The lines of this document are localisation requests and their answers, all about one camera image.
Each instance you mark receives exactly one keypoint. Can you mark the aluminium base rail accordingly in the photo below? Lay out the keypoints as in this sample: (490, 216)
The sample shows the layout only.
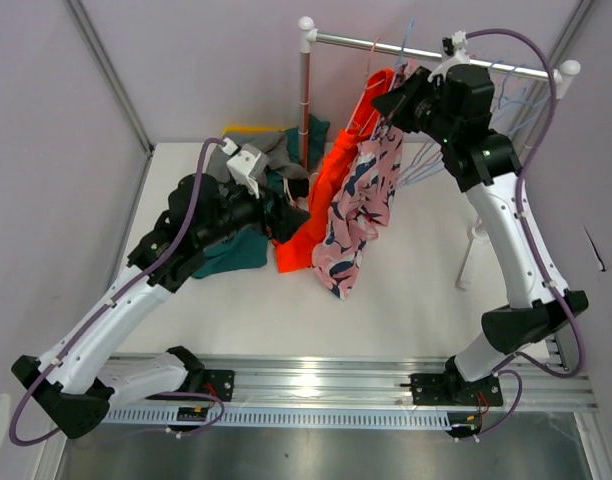
(373, 382)

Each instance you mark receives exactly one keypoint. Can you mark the teal shorts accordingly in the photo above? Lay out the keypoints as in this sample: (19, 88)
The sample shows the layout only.
(248, 248)

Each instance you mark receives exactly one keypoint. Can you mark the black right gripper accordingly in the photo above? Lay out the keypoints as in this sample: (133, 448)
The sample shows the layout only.
(394, 102)

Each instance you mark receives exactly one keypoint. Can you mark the pink patterned shorts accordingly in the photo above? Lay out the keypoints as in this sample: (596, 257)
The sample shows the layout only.
(360, 208)

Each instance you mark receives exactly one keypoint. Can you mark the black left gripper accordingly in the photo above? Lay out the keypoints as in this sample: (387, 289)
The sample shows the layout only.
(283, 224)

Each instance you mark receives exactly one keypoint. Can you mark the silver clothes rack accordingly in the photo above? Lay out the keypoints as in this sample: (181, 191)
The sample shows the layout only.
(306, 100)

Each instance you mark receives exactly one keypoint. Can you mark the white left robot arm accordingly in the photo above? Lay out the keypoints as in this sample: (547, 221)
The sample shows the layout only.
(72, 382)

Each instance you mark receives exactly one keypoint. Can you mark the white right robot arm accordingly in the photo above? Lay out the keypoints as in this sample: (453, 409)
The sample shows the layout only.
(505, 332)

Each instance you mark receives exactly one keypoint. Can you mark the pink hanger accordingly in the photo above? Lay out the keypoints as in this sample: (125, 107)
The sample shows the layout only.
(427, 162)
(360, 126)

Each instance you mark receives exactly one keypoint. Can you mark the orange shorts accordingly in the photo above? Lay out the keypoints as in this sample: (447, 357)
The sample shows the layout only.
(296, 254)

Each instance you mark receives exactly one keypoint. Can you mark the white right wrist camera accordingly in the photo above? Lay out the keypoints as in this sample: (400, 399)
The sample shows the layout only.
(454, 53)

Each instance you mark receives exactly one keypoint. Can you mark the grey slotted cable duct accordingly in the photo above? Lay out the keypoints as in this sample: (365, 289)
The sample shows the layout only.
(399, 419)

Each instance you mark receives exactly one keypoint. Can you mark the yellow plastic tray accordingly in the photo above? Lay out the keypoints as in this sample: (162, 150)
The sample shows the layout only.
(242, 129)

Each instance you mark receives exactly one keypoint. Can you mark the grey shorts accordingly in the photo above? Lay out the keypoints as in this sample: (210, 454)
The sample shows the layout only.
(274, 144)

